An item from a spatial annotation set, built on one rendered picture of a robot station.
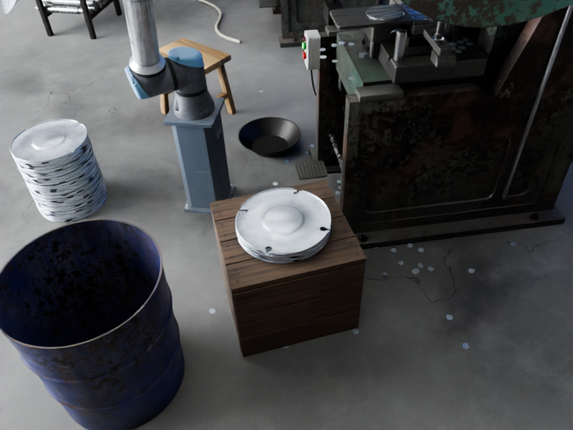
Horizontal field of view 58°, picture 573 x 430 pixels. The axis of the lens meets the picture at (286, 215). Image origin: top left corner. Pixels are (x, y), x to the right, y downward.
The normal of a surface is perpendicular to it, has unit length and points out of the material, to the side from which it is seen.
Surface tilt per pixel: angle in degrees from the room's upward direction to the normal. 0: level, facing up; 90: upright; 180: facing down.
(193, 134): 90
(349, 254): 0
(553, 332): 0
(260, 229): 0
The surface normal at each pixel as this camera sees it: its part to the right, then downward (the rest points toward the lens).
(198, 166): -0.15, 0.68
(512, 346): -0.03, -0.73
